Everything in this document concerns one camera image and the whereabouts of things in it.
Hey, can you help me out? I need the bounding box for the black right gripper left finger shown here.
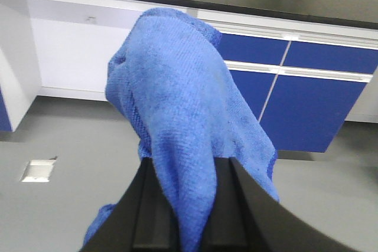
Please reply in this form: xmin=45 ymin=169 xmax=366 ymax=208
xmin=80 ymin=158 xmax=180 ymax=251

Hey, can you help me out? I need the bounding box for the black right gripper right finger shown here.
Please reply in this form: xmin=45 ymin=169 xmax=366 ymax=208
xmin=202 ymin=158 xmax=377 ymax=251

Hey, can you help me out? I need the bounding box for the blue microfiber cloth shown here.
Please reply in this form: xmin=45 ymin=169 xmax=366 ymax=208
xmin=82 ymin=6 xmax=281 ymax=252

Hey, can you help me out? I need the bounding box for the white floor outlet plate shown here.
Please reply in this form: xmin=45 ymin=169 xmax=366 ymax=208
xmin=21 ymin=159 xmax=56 ymax=183

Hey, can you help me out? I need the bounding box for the blue cabinet under far bench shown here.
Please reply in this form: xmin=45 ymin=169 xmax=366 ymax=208
xmin=197 ymin=9 xmax=377 ymax=152

